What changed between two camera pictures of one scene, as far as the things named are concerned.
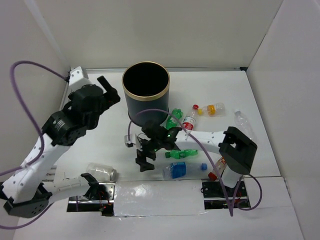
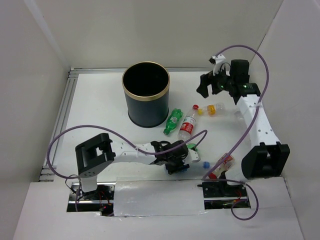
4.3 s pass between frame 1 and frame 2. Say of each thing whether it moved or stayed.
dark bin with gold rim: stayed
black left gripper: moved
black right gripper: moved
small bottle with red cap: stayed
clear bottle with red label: stayed
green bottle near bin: stayed
